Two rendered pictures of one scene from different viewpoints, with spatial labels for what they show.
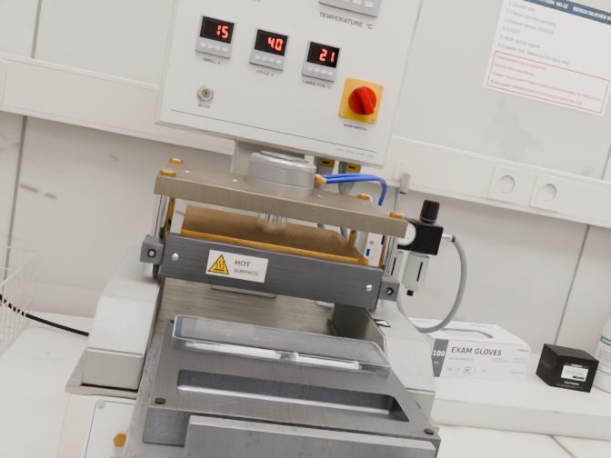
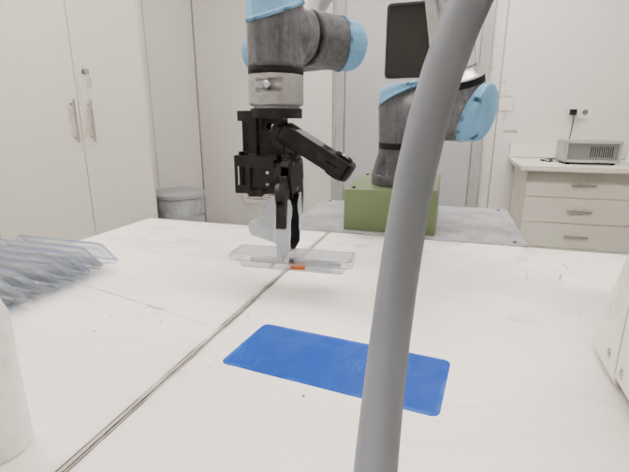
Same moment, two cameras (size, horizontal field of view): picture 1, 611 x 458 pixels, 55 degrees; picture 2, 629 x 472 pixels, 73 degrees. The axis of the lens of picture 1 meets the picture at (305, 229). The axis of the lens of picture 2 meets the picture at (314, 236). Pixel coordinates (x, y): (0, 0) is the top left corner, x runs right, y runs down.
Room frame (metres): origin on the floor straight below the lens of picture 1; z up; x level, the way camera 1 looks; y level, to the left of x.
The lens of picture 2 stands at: (1.01, -0.23, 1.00)
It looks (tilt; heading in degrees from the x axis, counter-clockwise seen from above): 15 degrees down; 210
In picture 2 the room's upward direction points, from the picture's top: straight up
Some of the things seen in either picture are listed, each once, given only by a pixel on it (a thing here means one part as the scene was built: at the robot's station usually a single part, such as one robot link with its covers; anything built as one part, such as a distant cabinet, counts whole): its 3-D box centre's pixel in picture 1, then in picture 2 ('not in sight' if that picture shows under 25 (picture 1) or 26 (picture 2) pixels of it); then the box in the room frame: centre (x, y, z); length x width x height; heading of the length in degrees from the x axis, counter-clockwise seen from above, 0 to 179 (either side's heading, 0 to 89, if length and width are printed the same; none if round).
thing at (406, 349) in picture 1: (379, 343); not in sight; (0.65, -0.11, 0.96); 0.26 x 0.05 x 0.07; 11
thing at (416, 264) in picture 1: (406, 246); not in sight; (0.87, -0.15, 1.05); 0.15 x 0.05 x 0.15; 101
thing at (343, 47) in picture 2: not in sight; (320, 43); (0.40, -0.57, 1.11); 0.11 x 0.11 x 0.08; 74
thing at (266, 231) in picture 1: (277, 225); not in sight; (0.70, 0.03, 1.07); 0.22 x 0.17 x 0.10; 101
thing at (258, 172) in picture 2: not in sight; (271, 153); (0.51, -0.59, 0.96); 0.09 x 0.08 x 0.12; 108
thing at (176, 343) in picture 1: (280, 352); not in sight; (0.49, 0.00, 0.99); 0.18 x 0.06 x 0.02; 101
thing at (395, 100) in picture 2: not in sight; (405, 111); (0.01, -0.57, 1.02); 0.13 x 0.12 x 0.14; 74
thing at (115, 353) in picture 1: (132, 305); not in sight; (0.61, 0.16, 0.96); 0.25 x 0.05 x 0.07; 11
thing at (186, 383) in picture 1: (284, 384); not in sight; (0.45, -0.01, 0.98); 0.20 x 0.17 x 0.03; 101
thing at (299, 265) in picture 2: not in sight; (293, 259); (0.50, -0.56, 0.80); 0.18 x 0.06 x 0.02; 108
